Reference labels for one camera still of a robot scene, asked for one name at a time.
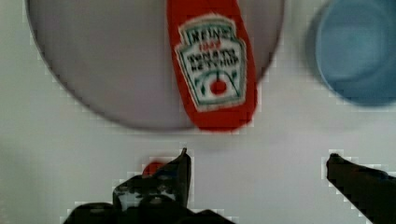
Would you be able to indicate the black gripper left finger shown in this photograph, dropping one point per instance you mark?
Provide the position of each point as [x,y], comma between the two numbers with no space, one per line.
[161,198]

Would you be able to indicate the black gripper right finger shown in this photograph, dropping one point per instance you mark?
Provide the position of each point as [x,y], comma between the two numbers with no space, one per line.
[371,191]

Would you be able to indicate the red plush ketchup bottle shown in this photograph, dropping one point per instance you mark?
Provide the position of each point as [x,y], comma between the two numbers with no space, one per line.
[213,63]

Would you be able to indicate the grey round plate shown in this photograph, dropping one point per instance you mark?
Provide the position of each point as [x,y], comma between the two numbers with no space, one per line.
[114,56]

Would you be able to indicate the red strawberry toy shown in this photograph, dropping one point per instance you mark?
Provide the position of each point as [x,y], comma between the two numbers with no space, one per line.
[152,168]

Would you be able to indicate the blue bowl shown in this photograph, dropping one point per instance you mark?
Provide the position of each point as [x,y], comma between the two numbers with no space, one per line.
[355,50]

